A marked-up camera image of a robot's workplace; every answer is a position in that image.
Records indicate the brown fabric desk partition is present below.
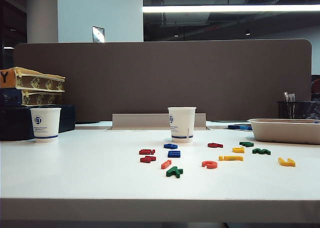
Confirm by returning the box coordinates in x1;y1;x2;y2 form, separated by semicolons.
13;39;313;122

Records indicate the yellow letter f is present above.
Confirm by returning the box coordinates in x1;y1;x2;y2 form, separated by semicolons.
277;157;296;167

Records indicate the yellow alphabet puzzle box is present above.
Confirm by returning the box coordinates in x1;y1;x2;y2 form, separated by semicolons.
0;67;66;91

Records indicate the green letter w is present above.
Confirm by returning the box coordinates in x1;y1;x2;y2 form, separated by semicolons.
251;148;272;156

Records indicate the black mesh pen holder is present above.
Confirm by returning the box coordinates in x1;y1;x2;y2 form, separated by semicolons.
276;100;320;120

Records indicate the dark blue plastic case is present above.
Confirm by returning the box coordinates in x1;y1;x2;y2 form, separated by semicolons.
0;104;77;142

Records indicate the beige paper pulp tray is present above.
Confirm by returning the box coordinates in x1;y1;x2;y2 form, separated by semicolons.
247;118;320;145

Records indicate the green letter k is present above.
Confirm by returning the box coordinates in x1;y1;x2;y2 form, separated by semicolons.
165;166;184;179

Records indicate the yellow letter j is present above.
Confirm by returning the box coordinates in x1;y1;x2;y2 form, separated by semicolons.
218;155;244;162

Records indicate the red fabric object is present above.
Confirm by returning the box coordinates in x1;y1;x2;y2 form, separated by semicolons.
311;78;320;95

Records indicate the framed wall sign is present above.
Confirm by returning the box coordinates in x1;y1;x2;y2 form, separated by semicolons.
91;26;106;43

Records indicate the beige cable tray lid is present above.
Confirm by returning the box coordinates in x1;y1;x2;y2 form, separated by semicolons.
111;113;207;130

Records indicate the teal letter puzzle board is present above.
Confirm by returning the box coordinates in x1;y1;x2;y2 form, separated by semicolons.
227;123;254;131

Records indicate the long ceiling light strip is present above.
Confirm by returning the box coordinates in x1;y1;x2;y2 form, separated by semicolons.
142;4;320;13

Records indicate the white round column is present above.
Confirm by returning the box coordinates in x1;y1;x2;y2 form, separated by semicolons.
26;0;59;44

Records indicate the white paper cup blue logo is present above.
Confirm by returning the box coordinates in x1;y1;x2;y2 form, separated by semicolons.
29;107;62;143
167;106;197;144

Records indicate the orange letter c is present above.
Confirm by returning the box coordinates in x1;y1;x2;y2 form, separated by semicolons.
201;160;219;169

